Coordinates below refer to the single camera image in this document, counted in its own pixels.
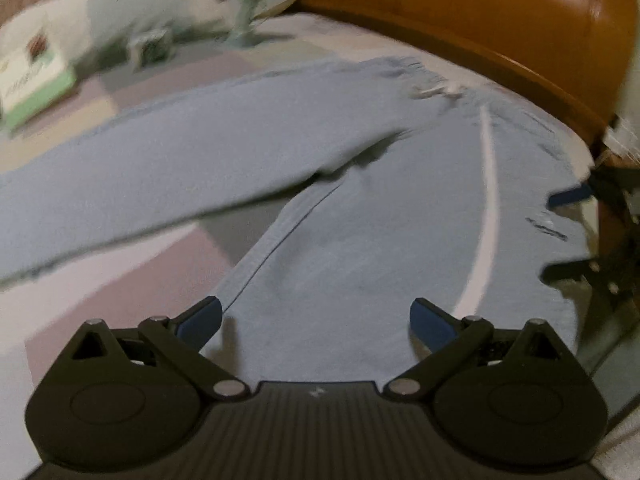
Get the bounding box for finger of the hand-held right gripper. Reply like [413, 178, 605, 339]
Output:
[542, 260, 601, 286]
[547, 182, 596, 209]

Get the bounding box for wooden headboard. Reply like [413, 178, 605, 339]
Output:
[215, 0, 640, 161]

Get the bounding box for grey sweatpants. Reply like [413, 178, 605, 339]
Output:
[0, 55, 601, 386]

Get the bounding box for grey green patchwork pillow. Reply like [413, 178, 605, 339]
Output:
[0, 0, 241, 78]

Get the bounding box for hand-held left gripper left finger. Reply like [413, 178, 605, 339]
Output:
[70, 296, 251, 401]

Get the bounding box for small green white box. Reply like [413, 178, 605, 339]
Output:
[127, 30, 173, 68]

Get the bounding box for green book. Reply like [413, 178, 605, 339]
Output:
[0, 35, 78, 131]

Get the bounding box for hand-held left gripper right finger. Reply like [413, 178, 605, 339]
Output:
[384, 297, 571, 402]

